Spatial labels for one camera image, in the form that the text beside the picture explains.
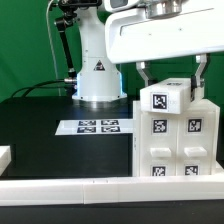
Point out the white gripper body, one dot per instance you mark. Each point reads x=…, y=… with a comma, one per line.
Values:
x=143, y=30

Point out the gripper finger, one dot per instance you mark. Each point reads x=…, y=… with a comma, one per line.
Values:
x=197, y=80
x=143, y=69

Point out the small white cube block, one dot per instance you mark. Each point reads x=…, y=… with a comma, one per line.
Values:
x=172, y=96

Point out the white cabinet door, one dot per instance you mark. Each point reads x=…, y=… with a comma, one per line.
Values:
x=195, y=143
x=158, y=135

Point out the white cabinet body box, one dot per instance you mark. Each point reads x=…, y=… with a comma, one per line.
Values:
x=201, y=106

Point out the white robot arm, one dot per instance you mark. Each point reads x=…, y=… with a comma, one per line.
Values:
x=98, y=80

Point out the white flat top panel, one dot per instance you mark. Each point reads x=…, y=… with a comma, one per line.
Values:
x=94, y=127

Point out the white left border piece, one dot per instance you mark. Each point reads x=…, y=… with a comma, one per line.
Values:
x=5, y=158

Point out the white right border rail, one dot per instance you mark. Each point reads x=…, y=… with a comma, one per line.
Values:
x=217, y=169

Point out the white border rail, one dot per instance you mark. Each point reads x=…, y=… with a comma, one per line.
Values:
x=217, y=169
x=111, y=190

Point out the white front border rail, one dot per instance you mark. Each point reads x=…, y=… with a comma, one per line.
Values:
x=111, y=190

